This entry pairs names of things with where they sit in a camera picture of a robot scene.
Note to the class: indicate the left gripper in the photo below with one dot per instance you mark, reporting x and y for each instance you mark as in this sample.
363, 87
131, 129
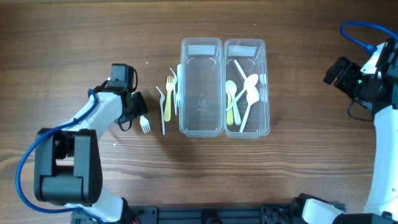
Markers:
138, 106

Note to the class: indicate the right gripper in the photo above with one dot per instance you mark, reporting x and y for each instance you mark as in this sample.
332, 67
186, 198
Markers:
337, 74

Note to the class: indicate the white bent plastic fork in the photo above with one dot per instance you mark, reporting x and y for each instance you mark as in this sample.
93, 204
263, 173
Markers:
161, 103

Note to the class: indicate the yellow plastic fork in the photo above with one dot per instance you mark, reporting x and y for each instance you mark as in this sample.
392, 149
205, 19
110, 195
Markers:
169, 88

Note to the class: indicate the pale blue plastic fork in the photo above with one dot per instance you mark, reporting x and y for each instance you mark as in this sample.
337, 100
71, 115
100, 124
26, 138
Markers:
178, 96

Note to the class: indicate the white spoon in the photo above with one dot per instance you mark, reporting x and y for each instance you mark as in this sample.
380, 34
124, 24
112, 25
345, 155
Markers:
251, 98
250, 82
233, 115

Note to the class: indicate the white spoon crosswise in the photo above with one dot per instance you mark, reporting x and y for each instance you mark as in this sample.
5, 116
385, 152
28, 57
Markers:
240, 69

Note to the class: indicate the yellow plastic spoon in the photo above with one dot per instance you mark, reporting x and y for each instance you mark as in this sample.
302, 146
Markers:
229, 118

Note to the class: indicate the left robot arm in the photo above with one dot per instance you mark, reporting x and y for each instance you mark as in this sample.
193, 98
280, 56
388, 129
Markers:
68, 169

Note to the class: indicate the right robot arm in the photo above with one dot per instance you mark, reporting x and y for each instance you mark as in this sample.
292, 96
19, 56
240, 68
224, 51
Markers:
381, 205

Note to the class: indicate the left clear plastic container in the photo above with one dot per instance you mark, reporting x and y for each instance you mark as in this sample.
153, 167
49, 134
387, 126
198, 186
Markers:
202, 99

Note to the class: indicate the clear plastic container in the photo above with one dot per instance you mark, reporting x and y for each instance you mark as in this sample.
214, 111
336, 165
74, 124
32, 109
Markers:
251, 55
202, 99

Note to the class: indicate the right clear plastic container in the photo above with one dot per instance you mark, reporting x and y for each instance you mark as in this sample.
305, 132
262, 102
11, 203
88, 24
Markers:
251, 55

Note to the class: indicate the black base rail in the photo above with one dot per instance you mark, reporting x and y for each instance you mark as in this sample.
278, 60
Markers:
261, 214

